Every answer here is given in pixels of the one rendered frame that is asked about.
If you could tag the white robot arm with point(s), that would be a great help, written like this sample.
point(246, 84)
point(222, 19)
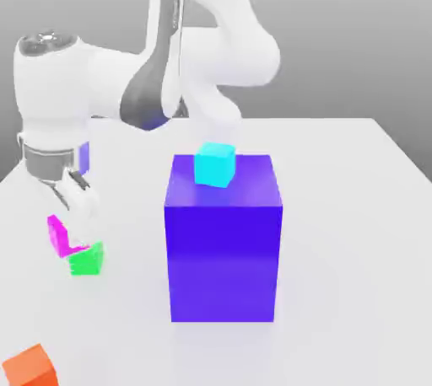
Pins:
point(189, 55)

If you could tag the small cyan cube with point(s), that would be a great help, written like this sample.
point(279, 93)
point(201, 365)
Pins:
point(214, 165)

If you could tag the large blue box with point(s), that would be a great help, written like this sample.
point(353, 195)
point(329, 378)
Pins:
point(222, 258)

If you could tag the small orange cube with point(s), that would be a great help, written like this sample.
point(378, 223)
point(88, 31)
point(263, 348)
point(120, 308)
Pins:
point(28, 369)

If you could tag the small green cube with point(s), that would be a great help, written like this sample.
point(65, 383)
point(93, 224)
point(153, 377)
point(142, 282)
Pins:
point(86, 260)

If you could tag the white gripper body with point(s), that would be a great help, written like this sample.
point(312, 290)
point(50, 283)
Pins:
point(80, 205)

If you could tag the small magenta cube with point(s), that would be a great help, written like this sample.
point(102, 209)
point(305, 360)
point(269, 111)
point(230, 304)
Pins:
point(57, 234)

